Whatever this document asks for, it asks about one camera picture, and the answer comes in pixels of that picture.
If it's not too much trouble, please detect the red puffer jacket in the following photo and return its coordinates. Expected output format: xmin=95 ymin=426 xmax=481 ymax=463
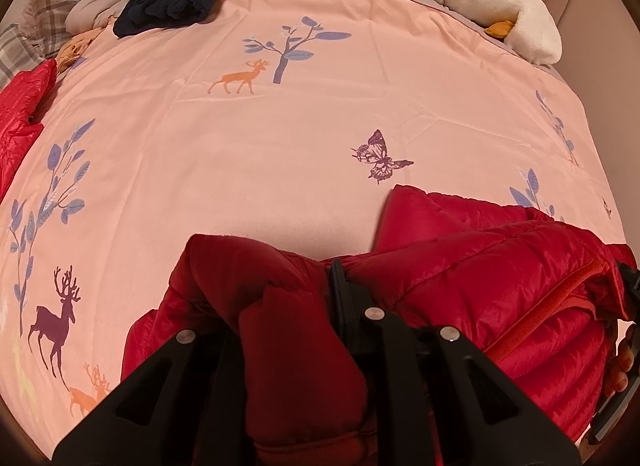
xmin=122 ymin=185 xmax=636 ymax=465
xmin=0 ymin=59 xmax=58 ymax=198

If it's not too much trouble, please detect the folded red puffer jacket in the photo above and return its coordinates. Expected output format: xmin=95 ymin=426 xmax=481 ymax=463
xmin=0 ymin=59 xmax=58 ymax=198

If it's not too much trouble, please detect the grey folded blanket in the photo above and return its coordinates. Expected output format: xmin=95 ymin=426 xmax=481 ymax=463
xmin=65 ymin=0 xmax=129 ymax=36

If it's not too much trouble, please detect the pink deer print duvet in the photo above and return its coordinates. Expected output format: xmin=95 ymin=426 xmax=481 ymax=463
xmin=1 ymin=0 xmax=625 ymax=454

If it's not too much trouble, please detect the person's right hand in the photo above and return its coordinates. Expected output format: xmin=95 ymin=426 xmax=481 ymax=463
xmin=603 ymin=350 xmax=634 ymax=399

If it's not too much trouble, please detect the plaid pillow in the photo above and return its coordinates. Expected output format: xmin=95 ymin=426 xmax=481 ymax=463
xmin=1 ymin=0 xmax=81 ymax=86

